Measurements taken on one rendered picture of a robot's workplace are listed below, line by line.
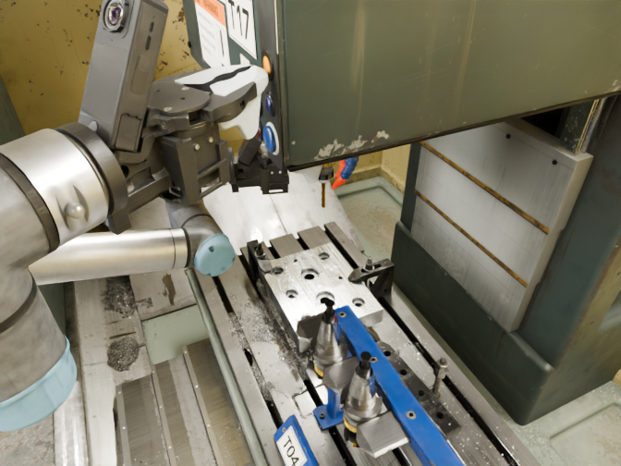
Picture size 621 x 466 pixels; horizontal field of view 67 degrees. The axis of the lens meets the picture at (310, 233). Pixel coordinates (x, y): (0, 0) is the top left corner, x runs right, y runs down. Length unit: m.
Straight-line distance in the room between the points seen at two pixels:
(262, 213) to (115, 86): 1.59
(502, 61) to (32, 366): 0.56
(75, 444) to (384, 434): 0.80
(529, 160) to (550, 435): 0.80
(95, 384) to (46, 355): 1.19
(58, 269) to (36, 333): 0.44
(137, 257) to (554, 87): 0.67
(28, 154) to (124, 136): 0.07
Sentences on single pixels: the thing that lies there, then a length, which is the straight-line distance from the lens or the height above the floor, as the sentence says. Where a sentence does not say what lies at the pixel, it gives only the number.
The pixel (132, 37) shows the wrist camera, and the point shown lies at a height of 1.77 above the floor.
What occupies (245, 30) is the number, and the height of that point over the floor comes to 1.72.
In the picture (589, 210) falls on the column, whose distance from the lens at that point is 1.11.
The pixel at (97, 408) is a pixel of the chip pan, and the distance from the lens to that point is 1.52.
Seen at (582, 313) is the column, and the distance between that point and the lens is 1.22.
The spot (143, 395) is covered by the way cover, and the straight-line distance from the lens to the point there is 1.46.
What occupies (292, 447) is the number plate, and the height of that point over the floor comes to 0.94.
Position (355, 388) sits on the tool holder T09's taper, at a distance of 0.71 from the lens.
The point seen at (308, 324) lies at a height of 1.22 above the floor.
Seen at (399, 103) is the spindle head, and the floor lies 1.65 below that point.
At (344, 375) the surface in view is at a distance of 0.79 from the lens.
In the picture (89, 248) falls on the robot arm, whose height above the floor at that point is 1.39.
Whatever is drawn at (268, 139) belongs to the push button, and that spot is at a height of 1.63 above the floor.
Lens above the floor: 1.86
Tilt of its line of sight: 38 degrees down
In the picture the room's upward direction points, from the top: straight up
